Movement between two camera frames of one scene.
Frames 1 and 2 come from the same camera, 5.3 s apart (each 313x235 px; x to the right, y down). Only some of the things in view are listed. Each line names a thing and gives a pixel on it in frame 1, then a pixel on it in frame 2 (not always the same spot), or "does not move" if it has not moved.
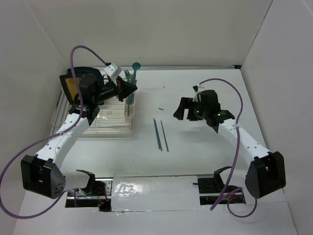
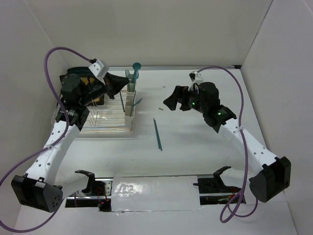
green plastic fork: x=127 y=75 does not move
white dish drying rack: x=111 y=117 does not move
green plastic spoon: x=135 y=66 does not move
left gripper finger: x=124 y=89 → x=114 y=83
